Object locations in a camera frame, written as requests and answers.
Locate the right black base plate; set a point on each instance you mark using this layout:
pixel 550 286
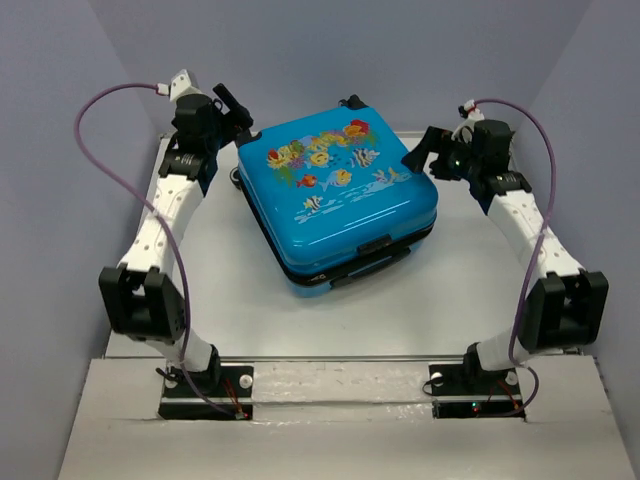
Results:
pixel 455 395

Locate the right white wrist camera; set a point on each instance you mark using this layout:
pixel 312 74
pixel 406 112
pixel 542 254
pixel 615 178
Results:
pixel 470 114

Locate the aluminium table rail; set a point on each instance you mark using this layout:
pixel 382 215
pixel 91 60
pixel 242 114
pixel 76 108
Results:
pixel 380 358

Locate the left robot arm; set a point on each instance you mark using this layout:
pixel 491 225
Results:
pixel 143 300

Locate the blue hard-shell suitcase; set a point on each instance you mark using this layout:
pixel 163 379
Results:
pixel 332 198

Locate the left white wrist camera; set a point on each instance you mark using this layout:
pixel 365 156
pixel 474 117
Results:
pixel 183 83

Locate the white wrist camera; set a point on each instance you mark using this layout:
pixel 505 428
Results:
pixel 470 114
pixel 183 83

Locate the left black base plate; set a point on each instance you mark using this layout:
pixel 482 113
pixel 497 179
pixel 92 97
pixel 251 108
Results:
pixel 229 400

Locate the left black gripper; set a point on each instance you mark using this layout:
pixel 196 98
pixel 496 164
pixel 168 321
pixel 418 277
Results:
pixel 239 115

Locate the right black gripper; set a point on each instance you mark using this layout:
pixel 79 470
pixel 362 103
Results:
pixel 431 142

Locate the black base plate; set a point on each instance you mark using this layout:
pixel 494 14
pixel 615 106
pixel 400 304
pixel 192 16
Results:
pixel 229 400
pixel 455 395

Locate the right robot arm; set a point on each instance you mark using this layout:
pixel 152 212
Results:
pixel 561 303

